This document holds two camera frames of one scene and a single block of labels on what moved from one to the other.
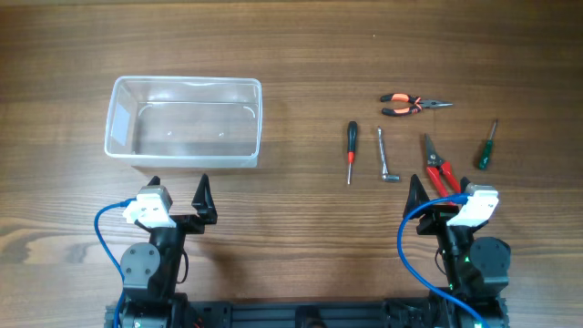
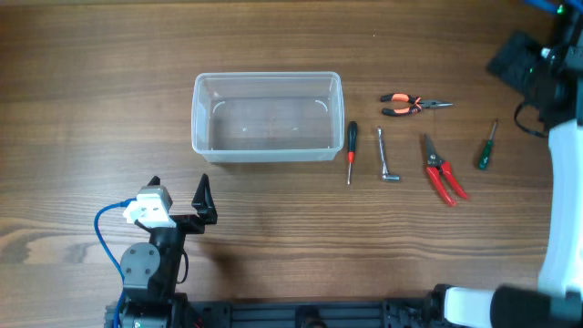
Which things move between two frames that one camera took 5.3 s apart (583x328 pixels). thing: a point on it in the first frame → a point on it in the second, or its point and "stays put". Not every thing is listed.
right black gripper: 437,216 → 516,53
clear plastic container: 184,121 → 268,117
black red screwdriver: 352,146 stays put
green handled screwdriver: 485,159 stays put
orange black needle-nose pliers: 419,104 stays put
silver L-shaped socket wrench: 385,176 stays put
